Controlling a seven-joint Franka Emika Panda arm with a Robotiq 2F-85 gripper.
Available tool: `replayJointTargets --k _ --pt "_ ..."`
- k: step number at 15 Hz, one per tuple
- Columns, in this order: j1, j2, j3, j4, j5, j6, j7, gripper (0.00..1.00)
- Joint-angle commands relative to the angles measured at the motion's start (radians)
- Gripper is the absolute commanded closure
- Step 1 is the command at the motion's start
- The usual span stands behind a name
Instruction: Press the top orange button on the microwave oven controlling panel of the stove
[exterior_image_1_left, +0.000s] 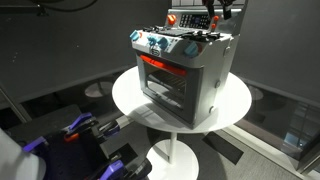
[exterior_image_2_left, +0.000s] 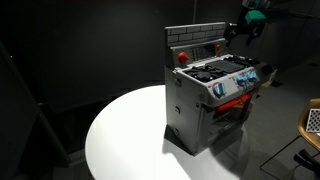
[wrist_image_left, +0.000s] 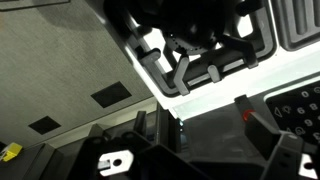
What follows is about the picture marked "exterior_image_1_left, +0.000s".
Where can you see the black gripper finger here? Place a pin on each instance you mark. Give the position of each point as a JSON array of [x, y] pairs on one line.
[[209, 8], [227, 11]]

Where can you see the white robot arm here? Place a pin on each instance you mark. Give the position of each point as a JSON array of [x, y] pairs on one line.
[[18, 160]]

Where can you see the small orange stove button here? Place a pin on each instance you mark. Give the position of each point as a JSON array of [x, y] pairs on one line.
[[213, 26], [216, 18]]

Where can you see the red round stove knob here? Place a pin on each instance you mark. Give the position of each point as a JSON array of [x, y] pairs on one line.
[[171, 19]]

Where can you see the blue stove burner knob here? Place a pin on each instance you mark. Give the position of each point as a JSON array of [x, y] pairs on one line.
[[163, 43], [152, 40], [134, 35], [191, 49]]

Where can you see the grey toy kitchen stove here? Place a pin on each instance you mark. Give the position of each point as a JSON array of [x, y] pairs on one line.
[[213, 63]]

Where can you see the grey windowed oven door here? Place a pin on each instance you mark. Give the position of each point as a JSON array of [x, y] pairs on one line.
[[193, 96]]

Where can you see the black floor mat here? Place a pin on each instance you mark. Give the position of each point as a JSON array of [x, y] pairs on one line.
[[223, 148]]

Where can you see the grey round floor disc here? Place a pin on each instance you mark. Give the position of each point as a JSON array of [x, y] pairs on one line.
[[98, 89]]

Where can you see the purple clamp with orange tip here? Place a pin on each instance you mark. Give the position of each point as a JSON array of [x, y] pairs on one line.
[[81, 123]]

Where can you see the purple black clamp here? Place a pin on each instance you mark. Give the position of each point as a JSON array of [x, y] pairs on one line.
[[116, 168], [33, 144]]

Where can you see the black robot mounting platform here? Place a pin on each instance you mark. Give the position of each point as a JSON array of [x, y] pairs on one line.
[[66, 156]]

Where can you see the dark tripod leg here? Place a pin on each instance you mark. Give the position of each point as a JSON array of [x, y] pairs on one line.
[[13, 103]]

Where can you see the white round pedestal table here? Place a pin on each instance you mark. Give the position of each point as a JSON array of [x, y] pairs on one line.
[[230, 100]]

